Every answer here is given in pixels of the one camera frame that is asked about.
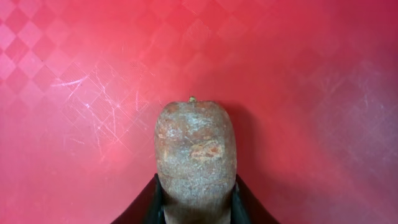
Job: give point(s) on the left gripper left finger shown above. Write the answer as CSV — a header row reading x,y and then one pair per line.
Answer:
x,y
147,208

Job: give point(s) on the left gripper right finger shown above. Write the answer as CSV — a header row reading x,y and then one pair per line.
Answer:
x,y
246,208

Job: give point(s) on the brown carrot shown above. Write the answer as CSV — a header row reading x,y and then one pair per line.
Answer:
x,y
195,152

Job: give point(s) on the red serving tray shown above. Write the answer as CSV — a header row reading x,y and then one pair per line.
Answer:
x,y
311,88

